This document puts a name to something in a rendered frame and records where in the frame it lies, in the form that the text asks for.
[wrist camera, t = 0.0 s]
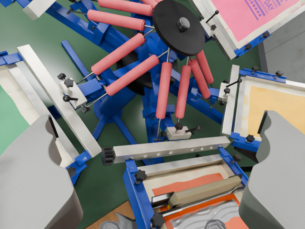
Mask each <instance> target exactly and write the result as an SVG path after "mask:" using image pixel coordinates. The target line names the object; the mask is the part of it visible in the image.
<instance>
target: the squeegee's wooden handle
mask: <svg viewBox="0 0 305 229"><path fill-rule="evenodd" d="M240 182H241V179H240V178H239V176H234V177H230V178H227V179H222V180H219V181H215V182H212V183H208V184H204V185H200V186H197V187H193V188H189V189H185V190H181V191H177V192H174V194H173V195H172V196H171V198H170V199H169V201H168V204H169V206H170V209H173V208H176V207H178V206H181V205H184V204H188V203H190V202H194V201H197V200H200V199H203V198H206V197H209V196H213V195H216V194H219V193H222V192H225V191H228V190H233V189H234V188H235V187H236V186H237V185H238V184H239V183H240Z"/></svg>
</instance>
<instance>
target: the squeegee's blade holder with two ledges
mask: <svg viewBox="0 0 305 229"><path fill-rule="evenodd" d="M228 194H231V191H230V190H228V191H225V192H222V193H219V194H216V195H213V196H209V197H206V198H203V199H200V200H197V201H194V202H190V203H188V204H184V205H181V206H179V207H181V208H182V209H187V208H190V207H192V206H195V205H198V204H202V203H205V202H207V201H210V200H213V199H217V198H220V197H222V196H225V195H228Z"/></svg>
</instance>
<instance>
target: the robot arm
mask: <svg viewBox="0 0 305 229"><path fill-rule="evenodd" d="M257 134H260V137H261V143H260V145H259V148H258V151H257V153H256V158H257V160H258V162H259V163H258V164H256V165H254V166H253V168H252V171H251V174H250V176H249V179H248V181H247V184H246V186H245V189H244V192H243V195H242V198H241V202H240V205H239V209H238V212H239V216H240V218H241V219H242V220H243V222H244V223H245V224H246V225H247V227H248V228H249V229H305V135H304V134H303V133H302V132H301V131H299V130H298V129H297V128H296V127H295V126H293V125H292V124H291V123H290V122H289V121H287V120H286V119H285V118H283V117H282V116H281V115H280V114H279V113H277V112H276V111H273V110H265V111H264V113H263V116H262V119H261V122H260V126H259V129H258V132H257ZM58 137H59V136H58V133H57V131H56V128H55V125H54V123H53V120H52V117H51V115H42V116H40V117H39V118H38V119H37V120H36V121H35V122H33V123H32V124H31V125H30V126H29V127H28V128H27V129H26V130H25V131H24V132H23V133H22V134H21V135H19V136H18V137H17V138H16V139H15V140H14V141H13V142H12V143H11V144H10V145H9V146H8V147H7V149H6V150H5V151H4V152H3V154H2V155H1V156H0V229H76V228H77V226H78V224H79V223H80V222H81V220H82V217H83V210H82V207H81V204H80V202H79V199H78V196H77V194H76V191H75V189H74V186H73V183H72V181H71V178H70V176H69V174H68V171H67V169H65V168H63V167H61V166H60V164H61V162H62V158H61V155H60V153H59V150H58V147H57V145H56V140H57V138H58ZM99 229H120V227H119V225H118V223H117V222H115V221H104V222H103V223H101V225H100V227H99ZM204 229H226V226H225V224H224V223H223V222H222V221H221V220H219V219H211V220H209V221H207V223H206V225H205V228H204Z"/></svg>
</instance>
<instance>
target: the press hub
mask: <svg viewBox="0 0 305 229"><path fill-rule="evenodd" d="M152 21H153V25H154V28H155V30H156V32H153V33H151V34H150V35H149V37H148V38H147V39H146V41H145V42H144V43H143V44H141V45H140V46H141V48H140V50H139V52H138V54H137V53H136V52H134V51H132V52H130V53H129V54H127V55H126V56H125V57H123V58H122V59H120V60H119V61H118V62H116V63H115V66H116V70H118V69H120V68H122V67H125V66H127V65H129V64H131V63H134V62H136V61H138V60H139V61H140V63H142V62H143V61H145V60H146V59H147V58H149V57H150V56H152V55H156V56H157V57H158V56H159V55H161V54H162V53H164V52H165V51H167V50H168V48H170V49H171V50H170V52H169V59H168V62H169V63H171V64H172V69H174V70H175V71H176V72H178V65H177V60H176V58H177V54H180V55H183V56H195V55H197V54H199V53H200V52H201V51H202V50H203V48H204V45H205V35H204V31H203V28H202V26H201V24H200V22H199V20H198V19H197V17H196V16H195V15H194V14H193V13H192V12H191V11H190V10H189V9H188V8H187V7H185V6H184V5H182V4H181V3H179V2H176V1H173V0H162V1H160V2H158V3H157V5H156V6H155V8H154V10H153V13H152ZM138 33H141V34H142V35H143V36H144V32H136V33H133V34H131V35H129V36H128V38H129V39H131V38H133V37H134V36H135V35H137V34H138ZM167 54H168V52H167V53H165V54H164V55H162V56H161V57H160V58H158V59H159V64H157V65H156V66H154V67H153V68H151V69H150V70H148V71H147V72H146V73H144V74H143V75H141V76H140V77H138V78H137V79H135V80H134V81H133V82H131V83H130V84H128V85H127V86H125V87H124V88H123V89H122V90H121V91H120V92H119V94H118V95H117V96H116V97H114V98H112V99H109V98H108V96H107V95H105V98H104V100H103V101H102V102H101V101H100V100H98V101H96V102H95V103H94V105H93V111H94V113H95V115H96V117H97V118H98V119H99V120H100V119H101V117H102V115H103V114H104V115H106V116H108V118H107V120H106V123H114V120H113V119H112V117H113V116H115V115H116V114H117V115H118V116H119V118H121V116H122V113H123V108H124V107H125V106H126V105H127V104H128V103H129V102H130V101H131V100H132V99H134V98H135V97H136V96H137V95H142V96H144V95H145V93H144V87H146V88H148V89H152V88H153V85H152V79H151V73H155V74H158V73H159V77H161V70H162V63H163V62H167Z"/></svg>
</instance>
